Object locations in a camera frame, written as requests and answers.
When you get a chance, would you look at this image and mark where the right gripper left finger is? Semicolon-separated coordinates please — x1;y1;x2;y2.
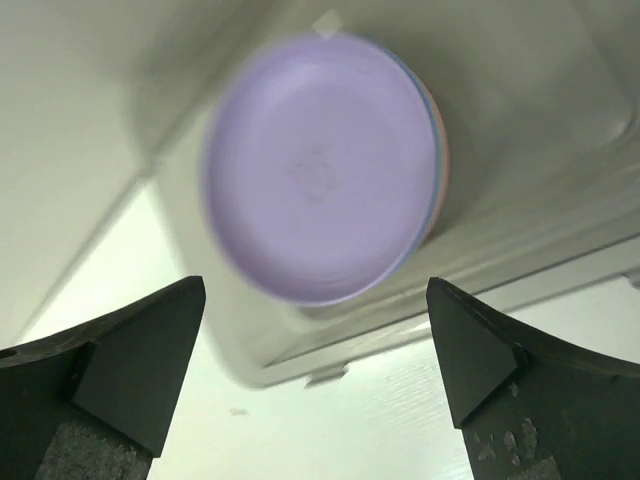
1;276;206;479

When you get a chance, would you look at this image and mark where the blue plate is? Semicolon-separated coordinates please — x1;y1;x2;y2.
379;44;446;271

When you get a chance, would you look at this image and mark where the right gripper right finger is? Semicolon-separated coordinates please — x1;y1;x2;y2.
426;277;639;479

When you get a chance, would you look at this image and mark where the clear plastic bin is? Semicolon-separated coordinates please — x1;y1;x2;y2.
115;1;639;387

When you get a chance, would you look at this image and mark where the purple plate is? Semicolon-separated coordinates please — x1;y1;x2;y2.
202;33;449;307

